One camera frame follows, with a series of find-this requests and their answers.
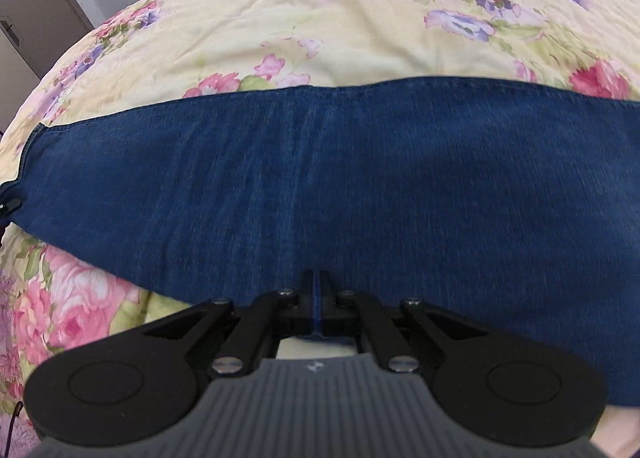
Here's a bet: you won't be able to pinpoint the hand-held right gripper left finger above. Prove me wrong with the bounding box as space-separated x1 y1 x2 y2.
142 269 318 380

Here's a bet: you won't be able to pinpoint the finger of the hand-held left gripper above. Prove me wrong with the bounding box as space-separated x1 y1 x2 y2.
0 182 24 234

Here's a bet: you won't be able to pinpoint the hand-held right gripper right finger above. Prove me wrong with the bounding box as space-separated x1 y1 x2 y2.
316 269 489 374

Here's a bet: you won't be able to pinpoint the blue denim pants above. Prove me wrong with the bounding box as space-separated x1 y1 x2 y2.
15 77 640 409

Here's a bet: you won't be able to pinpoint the floral yellow quilt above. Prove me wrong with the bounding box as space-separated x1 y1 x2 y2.
0 0 640 458

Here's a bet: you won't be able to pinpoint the black cable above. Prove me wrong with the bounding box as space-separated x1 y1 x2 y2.
6 402 24 445

